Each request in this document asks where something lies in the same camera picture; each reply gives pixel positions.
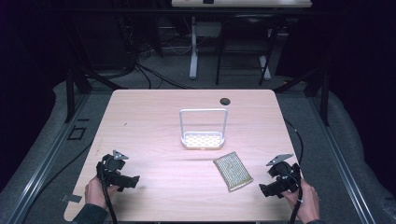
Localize white background desk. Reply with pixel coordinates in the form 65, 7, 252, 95
170, 0, 313, 81

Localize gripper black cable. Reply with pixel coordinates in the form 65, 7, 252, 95
98, 161, 119, 224
284, 119, 305, 224

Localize white wire sponge holder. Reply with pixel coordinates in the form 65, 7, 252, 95
178, 107, 229, 151

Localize black metal stand frame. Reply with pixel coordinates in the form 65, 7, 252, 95
63, 46, 129, 124
273, 55, 332, 127

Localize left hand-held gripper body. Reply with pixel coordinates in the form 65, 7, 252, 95
95, 149, 131, 189

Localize person's left hand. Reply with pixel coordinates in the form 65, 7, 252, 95
84, 175, 120, 210

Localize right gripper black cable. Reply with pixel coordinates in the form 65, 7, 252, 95
284, 119, 305, 224

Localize black floor cable bundle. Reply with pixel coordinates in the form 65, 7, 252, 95
115, 18, 195, 91

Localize person's right hand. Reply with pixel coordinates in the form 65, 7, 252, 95
280, 178, 321, 224

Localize black tape floor marks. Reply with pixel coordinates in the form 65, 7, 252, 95
66, 118, 91, 141

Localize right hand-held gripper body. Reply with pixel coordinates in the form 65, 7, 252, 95
265, 153, 303, 194

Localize black metal chair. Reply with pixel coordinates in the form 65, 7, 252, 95
215, 13, 283, 87

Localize gold mesh sponge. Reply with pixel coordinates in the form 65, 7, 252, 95
212, 150, 254, 193

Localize thin black floor cable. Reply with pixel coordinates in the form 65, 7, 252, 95
21, 140, 95, 224

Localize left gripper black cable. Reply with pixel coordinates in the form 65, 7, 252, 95
98, 161, 119, 224

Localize grey tape strip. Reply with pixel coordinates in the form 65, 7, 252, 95
61, 193, 83, 204

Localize aluminium floor rail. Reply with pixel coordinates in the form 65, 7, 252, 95
306, 92, 378, 224
5, 92, 92, 224

